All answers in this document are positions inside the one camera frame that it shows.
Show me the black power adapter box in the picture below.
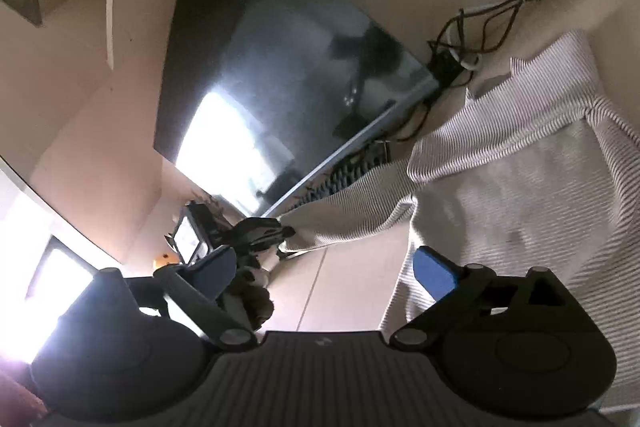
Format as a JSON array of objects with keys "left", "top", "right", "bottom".
[{"left": 426, "top": 51, "right": 464, "bottom": 90}]

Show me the black curved computer monitor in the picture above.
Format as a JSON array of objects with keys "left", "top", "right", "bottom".
[{"left": 154, "top": 0, "right": 437, "bottom": 216}]

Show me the black computer keyboard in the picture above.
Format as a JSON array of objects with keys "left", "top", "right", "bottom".
[{"left": 286, "top": 140, "right": 392, "bottom": 211}]

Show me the beige ribbed knit garment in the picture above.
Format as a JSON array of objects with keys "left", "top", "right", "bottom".
[{"left": 281, "top": 31, "right": 639, "bottom": 411}]

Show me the small dark screen device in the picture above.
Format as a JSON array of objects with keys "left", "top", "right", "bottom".
[{"left": 165, "top": 200, "right": 228, "bottom": 265}]

